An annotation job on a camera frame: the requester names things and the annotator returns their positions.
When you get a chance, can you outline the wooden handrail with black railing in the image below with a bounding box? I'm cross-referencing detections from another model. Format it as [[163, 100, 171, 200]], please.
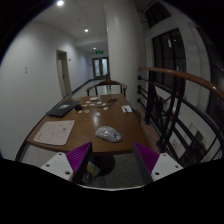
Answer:
[[137, 66, 224, 166]]

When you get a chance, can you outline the dark closed laptop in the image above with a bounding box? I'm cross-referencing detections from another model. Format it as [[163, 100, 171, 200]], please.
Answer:
[[47, 101, 80, 117]]

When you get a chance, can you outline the translucent grey computer mouse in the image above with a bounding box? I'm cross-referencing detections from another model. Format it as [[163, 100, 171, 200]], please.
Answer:
[[95, 126, 123, 143]]

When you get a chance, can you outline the white door in hallway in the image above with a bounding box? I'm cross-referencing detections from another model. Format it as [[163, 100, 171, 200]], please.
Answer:
[[56, 50, 72, 97]]

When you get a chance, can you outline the wooden chair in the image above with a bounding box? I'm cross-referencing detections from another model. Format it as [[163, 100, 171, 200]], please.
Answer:
[[86, 79, 127, 95]]

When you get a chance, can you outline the white patterned mouse pad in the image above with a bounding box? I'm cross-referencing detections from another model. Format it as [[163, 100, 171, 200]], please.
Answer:
[[33, 120, 75, 146]]

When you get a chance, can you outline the green object under table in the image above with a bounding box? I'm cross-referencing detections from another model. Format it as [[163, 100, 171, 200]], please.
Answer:
[[82, 161, 100, 184]]

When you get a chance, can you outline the glass double door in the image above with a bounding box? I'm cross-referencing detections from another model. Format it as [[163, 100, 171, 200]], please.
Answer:
[[92, 57, 109, 80]]

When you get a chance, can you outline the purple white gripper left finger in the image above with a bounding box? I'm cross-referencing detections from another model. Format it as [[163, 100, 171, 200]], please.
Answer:
[[41, 142, 92, 182]]

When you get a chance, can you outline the small black round object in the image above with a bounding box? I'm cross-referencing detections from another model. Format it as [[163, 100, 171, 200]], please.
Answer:
[[75, 105, 82, 111]]

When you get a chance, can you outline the white box on table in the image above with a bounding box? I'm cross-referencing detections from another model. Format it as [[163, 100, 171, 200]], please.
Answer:
[[90, 97, 99, 101]]

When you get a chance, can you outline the white phone on table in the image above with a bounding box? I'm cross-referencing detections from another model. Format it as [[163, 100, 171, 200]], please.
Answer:
[[121, 105, 133, 113]]

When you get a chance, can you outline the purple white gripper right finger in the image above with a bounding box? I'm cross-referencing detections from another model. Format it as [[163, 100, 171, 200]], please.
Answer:
[[133, 143, 182, 184]]

